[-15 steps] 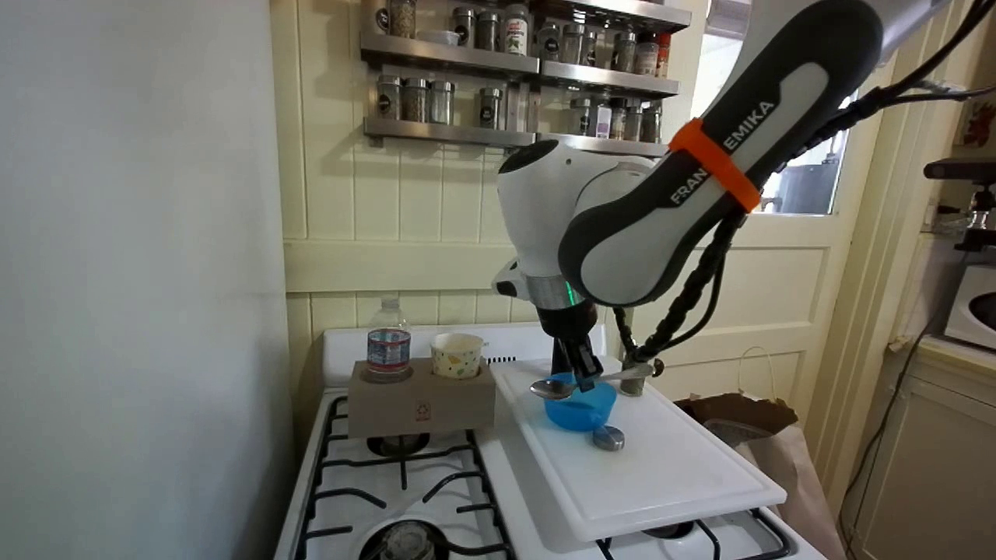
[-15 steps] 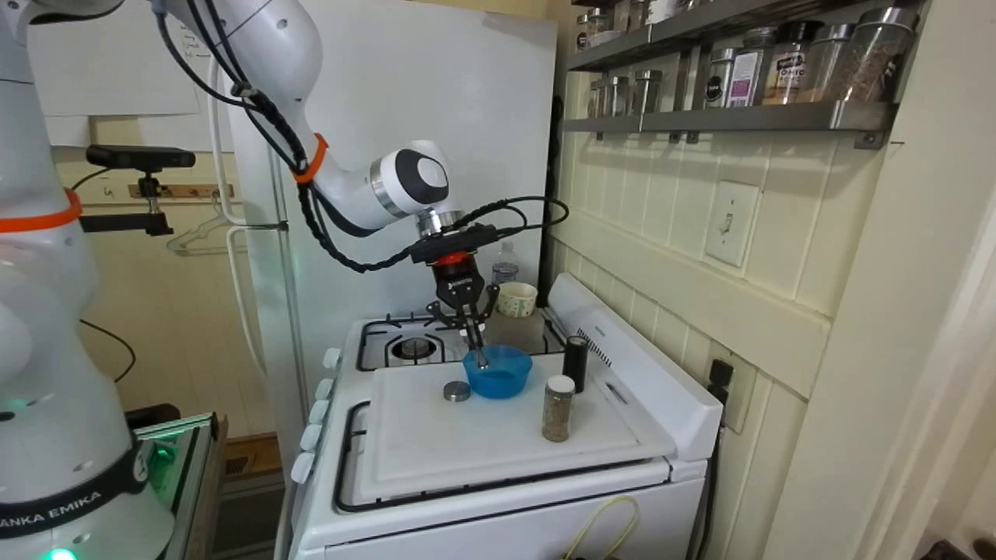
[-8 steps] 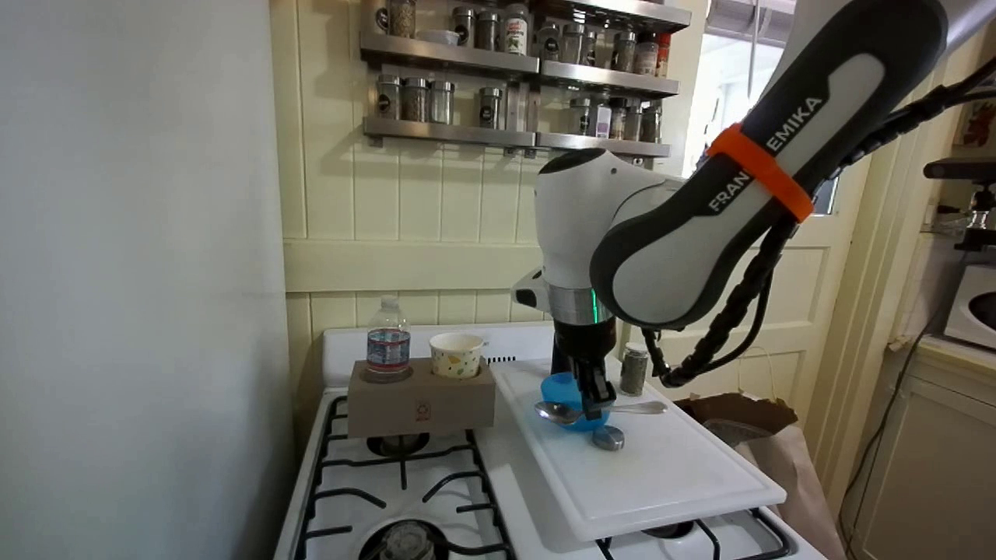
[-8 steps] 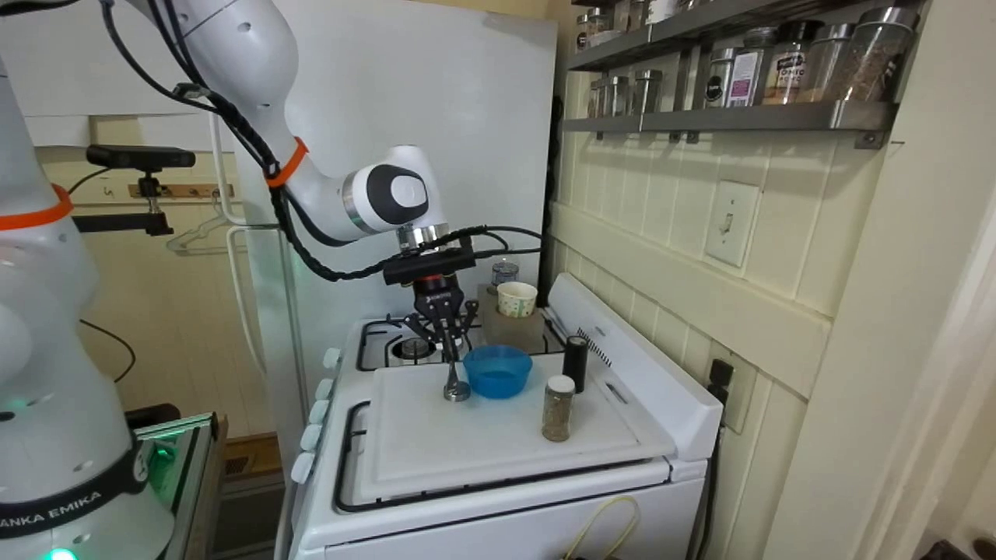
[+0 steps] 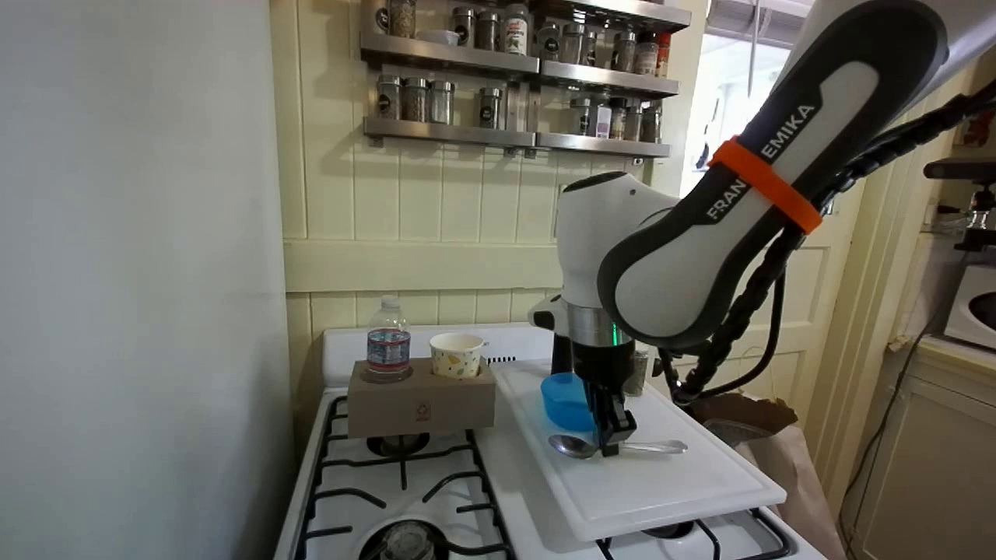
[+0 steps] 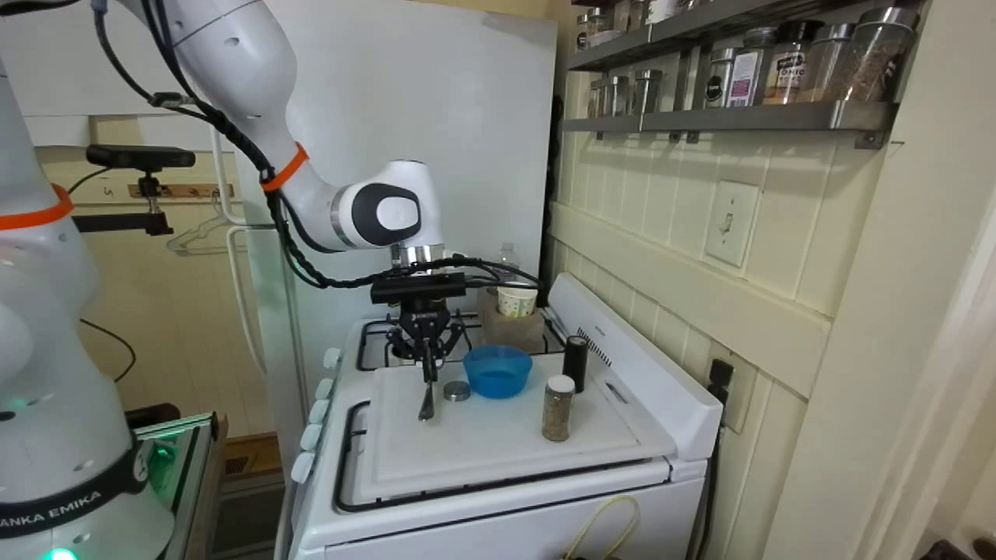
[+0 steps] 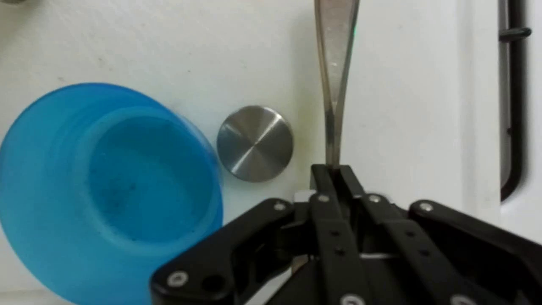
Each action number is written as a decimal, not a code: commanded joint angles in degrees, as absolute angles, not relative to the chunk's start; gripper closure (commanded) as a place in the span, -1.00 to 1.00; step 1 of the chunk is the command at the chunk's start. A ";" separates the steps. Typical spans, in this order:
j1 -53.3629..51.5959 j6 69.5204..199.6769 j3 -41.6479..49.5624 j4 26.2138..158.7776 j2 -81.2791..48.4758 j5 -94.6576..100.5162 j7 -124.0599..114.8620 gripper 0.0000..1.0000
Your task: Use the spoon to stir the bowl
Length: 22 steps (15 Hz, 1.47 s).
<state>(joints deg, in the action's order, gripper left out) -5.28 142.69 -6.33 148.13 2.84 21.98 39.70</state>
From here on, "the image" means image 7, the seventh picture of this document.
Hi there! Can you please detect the metal spoon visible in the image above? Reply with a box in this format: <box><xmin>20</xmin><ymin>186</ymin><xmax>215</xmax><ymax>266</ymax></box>
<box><xmin>314</xmin><ymin>0</ymin><xmax>363</xmax><ymax>169</ymax></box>

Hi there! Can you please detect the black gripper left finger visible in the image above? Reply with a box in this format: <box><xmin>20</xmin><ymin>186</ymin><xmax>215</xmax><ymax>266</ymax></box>
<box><xmin>148</xmin><ymin>162</ymin><xmax>369</xmax><ymax>305</ymax></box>

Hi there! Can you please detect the blue plastic bowl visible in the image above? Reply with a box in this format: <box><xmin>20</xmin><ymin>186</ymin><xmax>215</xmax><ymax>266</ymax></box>
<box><xmin>0</xmin><ymin>81</ymin><xmax>225</xmax><ymax>305</ymax></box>

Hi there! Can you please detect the round metal disc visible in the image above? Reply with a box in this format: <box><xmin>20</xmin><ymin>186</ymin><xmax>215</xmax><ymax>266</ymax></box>
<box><xmin>215</xmin><ymin>103</ymin><xmax>297</xmax><ymax>184</ymax></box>

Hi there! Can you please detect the black burner grate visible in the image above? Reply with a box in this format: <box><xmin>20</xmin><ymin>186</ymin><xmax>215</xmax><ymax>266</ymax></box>
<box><xmin>496</xmin><ymin>0</ymin><xmax>534</xmax><ymax>203</ymax></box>

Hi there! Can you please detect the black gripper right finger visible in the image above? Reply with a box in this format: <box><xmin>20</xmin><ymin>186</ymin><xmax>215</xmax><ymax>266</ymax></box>
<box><xmin>337</xmin><ymin>164</ymin><xmax>542</xmax><ymax>305</ymax></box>

